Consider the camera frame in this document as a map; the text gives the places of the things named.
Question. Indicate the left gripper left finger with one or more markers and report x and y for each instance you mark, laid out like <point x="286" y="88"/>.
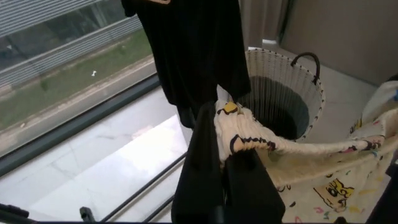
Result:
<point x="199" y="186"/>

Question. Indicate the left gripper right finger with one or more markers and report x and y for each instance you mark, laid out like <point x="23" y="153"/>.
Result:
<point x="252" y="193"/>

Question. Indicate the cream printed garment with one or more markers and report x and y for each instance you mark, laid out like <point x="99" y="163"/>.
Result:
<point x="311" y="168"/>

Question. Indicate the black garment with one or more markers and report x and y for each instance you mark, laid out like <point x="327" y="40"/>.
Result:
<point x="192" y="46"/>

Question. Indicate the black clothes rack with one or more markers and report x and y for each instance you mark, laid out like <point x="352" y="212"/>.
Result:
<point x="143" y="188"/>

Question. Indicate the white laundry basket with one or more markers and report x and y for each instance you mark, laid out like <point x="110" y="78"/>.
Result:
<point x="280" y="77"/>

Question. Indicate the window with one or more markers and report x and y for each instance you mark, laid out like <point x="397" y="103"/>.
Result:
<point x="62" y="62"/>

